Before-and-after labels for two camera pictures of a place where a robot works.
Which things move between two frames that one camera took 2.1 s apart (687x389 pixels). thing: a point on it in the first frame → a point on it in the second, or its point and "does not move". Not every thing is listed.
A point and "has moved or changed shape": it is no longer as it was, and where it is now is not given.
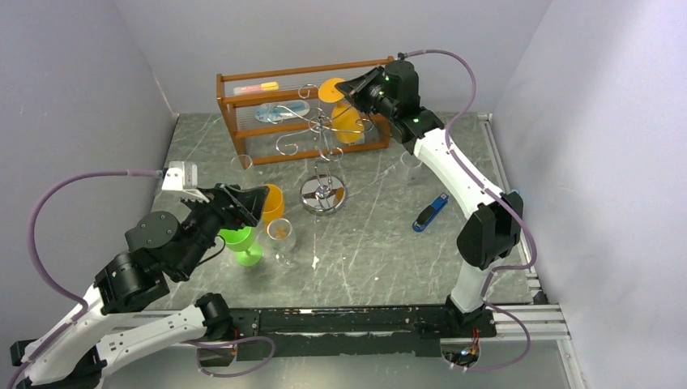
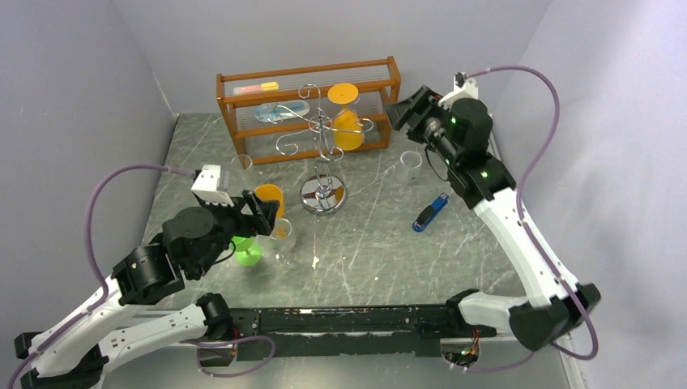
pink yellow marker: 264,87 does not move
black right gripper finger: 353,85 → 403,113
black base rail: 417,331 does not move
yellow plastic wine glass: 347,120 has moved or changed shape
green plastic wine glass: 249,254 does not move
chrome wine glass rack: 322,194 does not move
